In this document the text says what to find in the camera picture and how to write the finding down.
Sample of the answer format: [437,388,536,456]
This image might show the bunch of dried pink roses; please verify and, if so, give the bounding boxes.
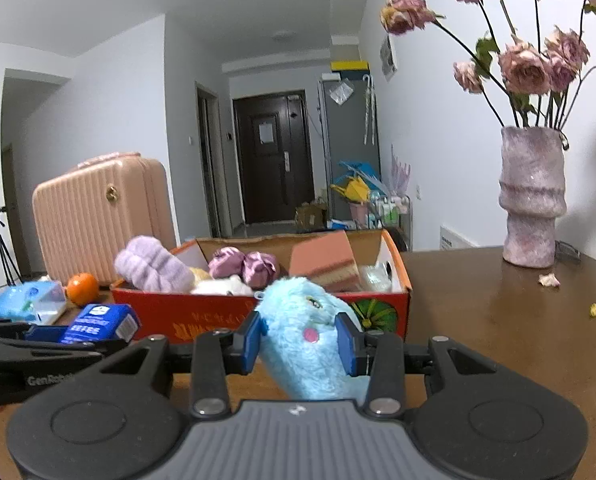
[380,0,596,131]

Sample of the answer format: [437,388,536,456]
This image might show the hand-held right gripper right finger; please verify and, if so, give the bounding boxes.
[335,312,524,419]

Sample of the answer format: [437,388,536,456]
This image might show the lavender fuzzy sock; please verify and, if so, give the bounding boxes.
[114,236,195,293]

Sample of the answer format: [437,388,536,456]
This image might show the blue folded item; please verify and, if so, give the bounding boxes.
[339,161,381,186]

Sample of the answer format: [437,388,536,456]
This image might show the red cardboard box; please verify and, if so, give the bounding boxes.
[109,229,411,346]

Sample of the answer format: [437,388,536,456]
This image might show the storage cart with bottles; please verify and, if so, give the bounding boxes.
[350,192,414,253]

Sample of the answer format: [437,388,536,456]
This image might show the brown cardboard box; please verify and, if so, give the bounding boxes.
[294,199,329,233]

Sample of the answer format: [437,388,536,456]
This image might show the yellow and white plush alpaca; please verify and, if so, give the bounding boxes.
[189,267,256,297]

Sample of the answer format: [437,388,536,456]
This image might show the orange fruit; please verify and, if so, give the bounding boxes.
[67,272,100,307]

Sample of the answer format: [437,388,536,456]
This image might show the translucent white scrunchie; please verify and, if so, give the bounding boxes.
[360,264,394,293]

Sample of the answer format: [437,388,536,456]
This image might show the dark entrance door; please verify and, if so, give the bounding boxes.
[232,91,315,225]

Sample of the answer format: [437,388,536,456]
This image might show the purple satin pouch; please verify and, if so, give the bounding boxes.
[209,246,281,288]

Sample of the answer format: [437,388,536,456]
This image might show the light blue patterned tissue pack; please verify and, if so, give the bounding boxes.
[0,280,67,326]

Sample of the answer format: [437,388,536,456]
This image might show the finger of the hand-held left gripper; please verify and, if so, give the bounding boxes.
[0,337,129,361]
[0,316,71,345]

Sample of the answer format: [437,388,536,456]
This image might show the purple plant wall decal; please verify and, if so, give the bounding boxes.
[389,144,413,196]

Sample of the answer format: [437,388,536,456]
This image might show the blue milk carton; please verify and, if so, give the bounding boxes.
[58,303,142,346]

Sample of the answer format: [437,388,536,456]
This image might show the light blue plush toy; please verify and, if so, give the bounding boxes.
[254,276,371,401]

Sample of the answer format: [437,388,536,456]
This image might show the interior side door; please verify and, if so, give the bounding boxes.
[195,81,234,238]

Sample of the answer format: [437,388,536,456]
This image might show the clear plastic bag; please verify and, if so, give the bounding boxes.
[328,80,355,106]

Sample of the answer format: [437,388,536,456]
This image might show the black tripod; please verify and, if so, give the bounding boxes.
[0,206,24,297]

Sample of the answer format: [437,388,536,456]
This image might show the hanging folded umbrellas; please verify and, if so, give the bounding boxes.
[363,74,377,146]

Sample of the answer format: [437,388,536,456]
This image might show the grey cabinet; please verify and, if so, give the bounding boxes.
[319,72,381,231]

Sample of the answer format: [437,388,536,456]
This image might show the brown scouring sponge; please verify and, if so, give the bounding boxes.
[289,234,361,293]

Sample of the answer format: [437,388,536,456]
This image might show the pink ribbed suitcase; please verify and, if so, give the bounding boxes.
[32,151,176,286]

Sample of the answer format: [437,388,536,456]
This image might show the purple textured vase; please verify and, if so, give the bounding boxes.
[498,126,570,268]

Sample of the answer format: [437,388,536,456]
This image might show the yellow folded item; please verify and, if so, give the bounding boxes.
[330,176,371,206]

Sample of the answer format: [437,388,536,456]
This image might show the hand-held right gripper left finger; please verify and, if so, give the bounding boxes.
[78,310,265,420]

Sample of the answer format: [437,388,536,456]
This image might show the yellow and black box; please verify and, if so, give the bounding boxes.
[330,59,370,80]

